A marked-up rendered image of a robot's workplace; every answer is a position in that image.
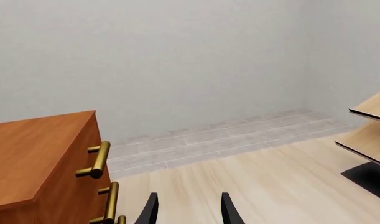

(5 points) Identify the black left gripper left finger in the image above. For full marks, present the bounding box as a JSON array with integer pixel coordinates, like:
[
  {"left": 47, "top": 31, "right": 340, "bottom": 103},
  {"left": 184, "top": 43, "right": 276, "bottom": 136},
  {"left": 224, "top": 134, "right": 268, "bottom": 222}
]
[{"left": 134, "top": 192, "right": 159, "bottom": 224}]

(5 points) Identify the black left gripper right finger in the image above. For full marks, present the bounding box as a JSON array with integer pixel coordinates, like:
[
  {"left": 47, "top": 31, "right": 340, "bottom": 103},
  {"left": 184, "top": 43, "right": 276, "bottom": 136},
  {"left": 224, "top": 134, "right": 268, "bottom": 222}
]
[{"left": 221, "top": 192, "right": 246, "bottom": 224}]

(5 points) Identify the pale wooden wine rack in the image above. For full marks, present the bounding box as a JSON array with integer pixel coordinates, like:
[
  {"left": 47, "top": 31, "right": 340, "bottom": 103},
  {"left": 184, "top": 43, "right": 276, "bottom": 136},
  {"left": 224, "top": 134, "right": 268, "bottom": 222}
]
[{"left": 334, "top": 85, "right": 380, "bottom": 203}]

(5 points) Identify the wooden cabinet with drawers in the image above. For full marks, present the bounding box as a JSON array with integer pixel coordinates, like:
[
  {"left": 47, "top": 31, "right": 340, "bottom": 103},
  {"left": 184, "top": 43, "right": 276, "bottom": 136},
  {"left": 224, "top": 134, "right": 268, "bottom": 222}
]
[{"left": 0, "top": 110, "right": 116, "bottom": 224}]

